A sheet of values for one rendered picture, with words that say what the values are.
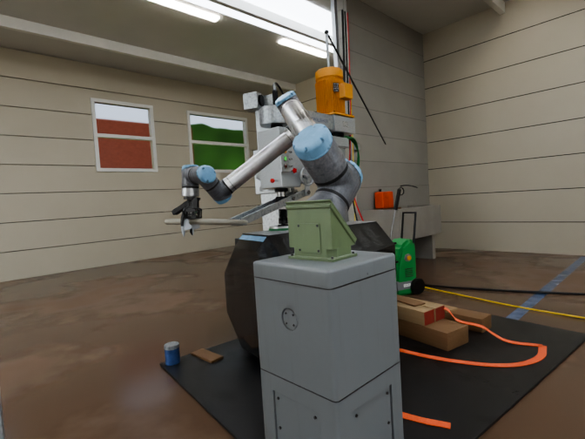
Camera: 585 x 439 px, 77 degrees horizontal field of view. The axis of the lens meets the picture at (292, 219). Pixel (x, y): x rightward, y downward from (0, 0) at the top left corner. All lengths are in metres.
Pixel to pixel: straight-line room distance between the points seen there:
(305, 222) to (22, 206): 6.99
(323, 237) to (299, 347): 0.39
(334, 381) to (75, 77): 7.95
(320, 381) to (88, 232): 7.24
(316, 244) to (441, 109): 6.36
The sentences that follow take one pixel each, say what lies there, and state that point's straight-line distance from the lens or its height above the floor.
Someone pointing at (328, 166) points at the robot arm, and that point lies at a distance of 1.39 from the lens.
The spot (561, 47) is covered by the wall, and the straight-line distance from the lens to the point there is 7.14.
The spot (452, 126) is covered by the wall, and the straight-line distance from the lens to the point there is 7.41.
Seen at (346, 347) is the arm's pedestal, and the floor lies 0.59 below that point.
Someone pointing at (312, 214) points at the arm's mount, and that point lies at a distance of 1.36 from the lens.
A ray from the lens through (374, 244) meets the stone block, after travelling 2.77.
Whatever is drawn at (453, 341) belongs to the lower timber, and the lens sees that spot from 2.82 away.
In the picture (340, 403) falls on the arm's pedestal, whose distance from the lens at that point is 1.34.
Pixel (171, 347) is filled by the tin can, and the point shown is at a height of 0.14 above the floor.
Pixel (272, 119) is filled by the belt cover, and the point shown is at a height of 1.64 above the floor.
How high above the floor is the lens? 1.08
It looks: 3 degrees down
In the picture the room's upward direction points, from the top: 4 degrees counter-clockwise
